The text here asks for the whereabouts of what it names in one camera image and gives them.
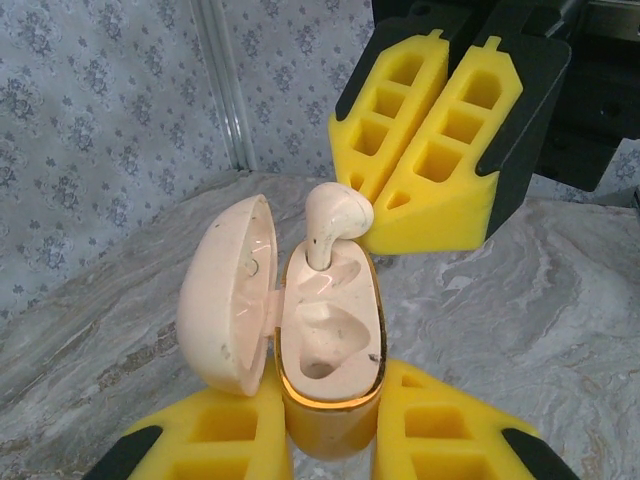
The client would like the small white fragment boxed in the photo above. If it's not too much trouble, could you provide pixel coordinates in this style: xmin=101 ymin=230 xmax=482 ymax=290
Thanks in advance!
xmin=303 ymin=182 xmax=375 ymax=271

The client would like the pink earbud charging case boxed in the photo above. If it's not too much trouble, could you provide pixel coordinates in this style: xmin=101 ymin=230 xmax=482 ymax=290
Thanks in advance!
xmin=175 ymin=194 xmax=390 ymax=460

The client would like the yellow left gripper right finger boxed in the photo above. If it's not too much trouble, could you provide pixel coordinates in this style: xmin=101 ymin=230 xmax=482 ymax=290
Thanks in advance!
xmin=369 ymin=357 xmax=584 ymax=480

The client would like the aluminium corner frame post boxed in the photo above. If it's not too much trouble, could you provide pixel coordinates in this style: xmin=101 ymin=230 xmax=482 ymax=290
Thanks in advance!
xmin=196 ymin=0 xmax=257 ymax=172

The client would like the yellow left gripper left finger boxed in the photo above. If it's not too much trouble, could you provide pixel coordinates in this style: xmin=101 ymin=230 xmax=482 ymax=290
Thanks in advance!
xmin=82 ymin=369 xmax=294 ymax=480

